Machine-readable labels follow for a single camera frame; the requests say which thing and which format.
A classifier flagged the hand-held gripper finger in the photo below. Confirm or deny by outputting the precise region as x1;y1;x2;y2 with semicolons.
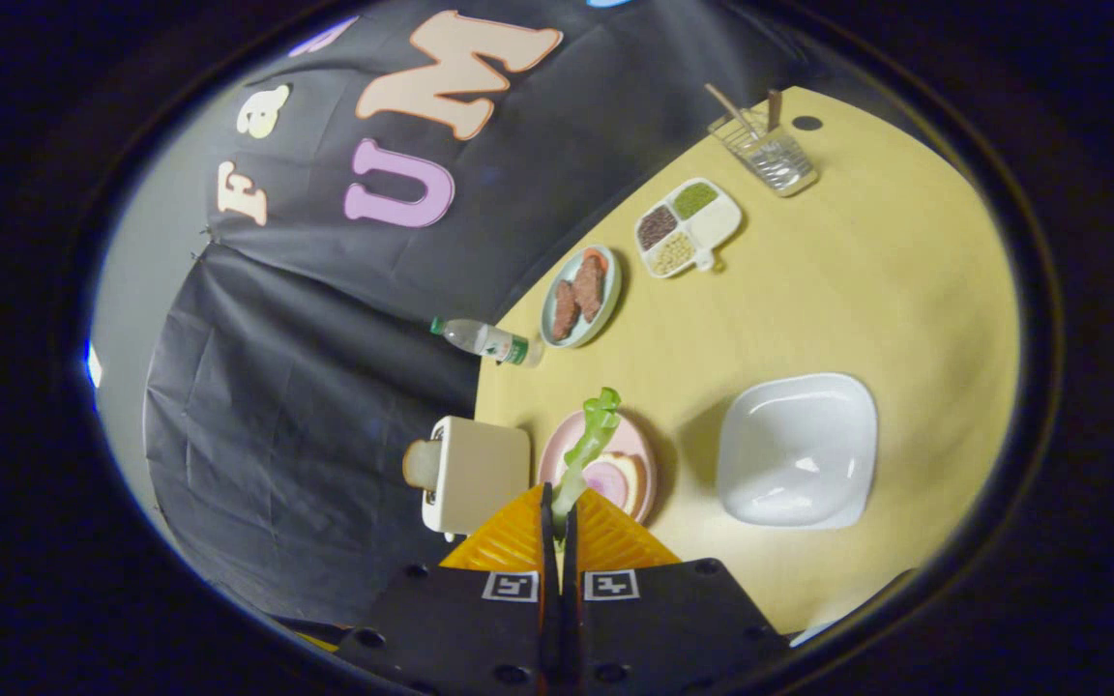
562;486;790;692
335;483;558;692

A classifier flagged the green lettuce leaf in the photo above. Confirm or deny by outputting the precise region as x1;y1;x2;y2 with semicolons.
552;387;623;531

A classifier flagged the brown toasted bread slice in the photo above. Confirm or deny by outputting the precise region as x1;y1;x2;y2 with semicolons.
402;438;444;489

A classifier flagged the pink ham slice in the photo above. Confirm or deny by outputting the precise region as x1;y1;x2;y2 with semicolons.
582;459;626;501

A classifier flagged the pale bread slice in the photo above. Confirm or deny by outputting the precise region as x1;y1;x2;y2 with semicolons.
601;452;647;518

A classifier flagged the cream white toaster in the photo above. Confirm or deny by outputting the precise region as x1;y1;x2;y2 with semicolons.
422;416;532;537

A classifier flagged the pink round plate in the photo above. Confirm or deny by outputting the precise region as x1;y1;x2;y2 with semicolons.
538;409;660;526

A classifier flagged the clear plastic water bottle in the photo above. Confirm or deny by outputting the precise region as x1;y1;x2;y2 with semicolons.
429;317;545;369

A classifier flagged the dark brown meat piece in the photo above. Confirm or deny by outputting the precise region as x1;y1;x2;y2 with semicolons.
551;280;581;341

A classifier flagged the white square plate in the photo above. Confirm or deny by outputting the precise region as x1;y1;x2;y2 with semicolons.
717;372;879;531

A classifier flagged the reddish brown meat piece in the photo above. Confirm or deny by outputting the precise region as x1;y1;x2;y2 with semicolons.
572;249;608;323

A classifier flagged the light blue round plate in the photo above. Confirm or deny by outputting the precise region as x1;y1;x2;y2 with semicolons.
540;245;623;349

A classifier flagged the black backdrop cloth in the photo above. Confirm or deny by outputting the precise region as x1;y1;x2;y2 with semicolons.
141;0;906;629

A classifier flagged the beige beans pile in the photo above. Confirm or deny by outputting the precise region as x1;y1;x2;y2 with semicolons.
651;230;695;276

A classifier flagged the dark brown beans pile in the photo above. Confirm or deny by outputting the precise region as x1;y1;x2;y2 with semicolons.
638;205;679;252

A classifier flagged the white divided dish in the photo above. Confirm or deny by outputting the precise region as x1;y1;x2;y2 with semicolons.
634;177;744;279

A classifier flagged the green beans pile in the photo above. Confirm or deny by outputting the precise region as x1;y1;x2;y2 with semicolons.
673;182;718;220

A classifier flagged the clear glass cup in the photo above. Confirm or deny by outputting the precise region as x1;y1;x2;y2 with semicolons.
708;106;820;198

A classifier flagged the long wooden stick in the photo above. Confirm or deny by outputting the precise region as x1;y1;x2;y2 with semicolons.
705;83;751;136

